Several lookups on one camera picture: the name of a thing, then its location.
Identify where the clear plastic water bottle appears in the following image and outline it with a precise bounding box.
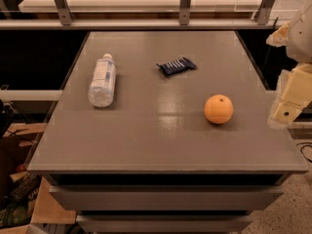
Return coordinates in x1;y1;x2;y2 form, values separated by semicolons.
88;54;117;108

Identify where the cardboard box with clutter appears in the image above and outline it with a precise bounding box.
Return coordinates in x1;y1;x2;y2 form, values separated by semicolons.
0;123;80;234

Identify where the orange fruit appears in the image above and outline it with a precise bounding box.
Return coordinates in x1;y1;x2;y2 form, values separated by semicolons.
204;95;234;124

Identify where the dark blue snack packet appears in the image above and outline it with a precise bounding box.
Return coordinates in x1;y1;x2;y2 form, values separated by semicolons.
157;58;197;77

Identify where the black cable on floor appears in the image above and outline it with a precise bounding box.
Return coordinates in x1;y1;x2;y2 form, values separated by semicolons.
295;141;312;164

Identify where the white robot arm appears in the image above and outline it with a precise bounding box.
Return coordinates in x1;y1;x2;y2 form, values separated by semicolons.
266;0;312;129

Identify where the metal railing frame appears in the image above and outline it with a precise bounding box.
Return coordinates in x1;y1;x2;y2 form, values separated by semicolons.
0;0;290;30

